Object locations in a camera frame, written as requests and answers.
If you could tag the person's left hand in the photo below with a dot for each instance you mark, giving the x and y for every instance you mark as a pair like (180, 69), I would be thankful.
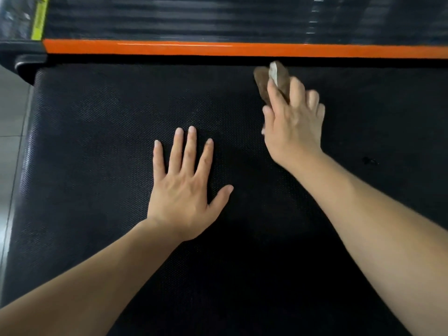
(182, 202)

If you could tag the person's right hand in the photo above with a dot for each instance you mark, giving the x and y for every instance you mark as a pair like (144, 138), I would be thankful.
(294, 136)

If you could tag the person's right forearm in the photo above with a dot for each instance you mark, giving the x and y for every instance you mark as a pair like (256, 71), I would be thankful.
(378, 223)

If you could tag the brown and grey cleaning cloth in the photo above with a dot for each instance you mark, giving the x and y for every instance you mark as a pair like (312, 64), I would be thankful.
(260, 80)

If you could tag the person's left forearm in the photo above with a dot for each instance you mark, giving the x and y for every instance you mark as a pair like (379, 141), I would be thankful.
(87, 283)

